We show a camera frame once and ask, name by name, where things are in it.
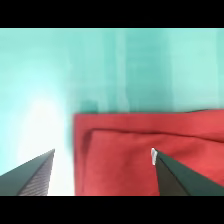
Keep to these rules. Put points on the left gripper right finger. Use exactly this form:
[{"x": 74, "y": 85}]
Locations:
[{"x": 178, "y": 181}]

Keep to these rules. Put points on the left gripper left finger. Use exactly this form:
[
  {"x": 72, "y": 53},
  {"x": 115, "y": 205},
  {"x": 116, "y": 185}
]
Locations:
[{"x": 31, "y": 180}]

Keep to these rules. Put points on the red T-shirt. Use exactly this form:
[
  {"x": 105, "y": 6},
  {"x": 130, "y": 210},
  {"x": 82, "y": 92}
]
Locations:
[{"x": 120, "y": 156}]

